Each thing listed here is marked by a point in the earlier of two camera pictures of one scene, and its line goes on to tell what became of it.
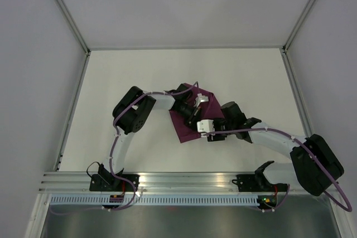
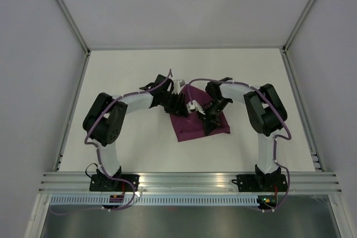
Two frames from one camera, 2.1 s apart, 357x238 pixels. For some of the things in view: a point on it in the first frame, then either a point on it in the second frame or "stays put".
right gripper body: x=221 y=124 to x=213 y=111
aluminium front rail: x=77 y=183 stays put
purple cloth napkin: x=210 y=109 stays put
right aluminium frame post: x=285 y=56 stays put
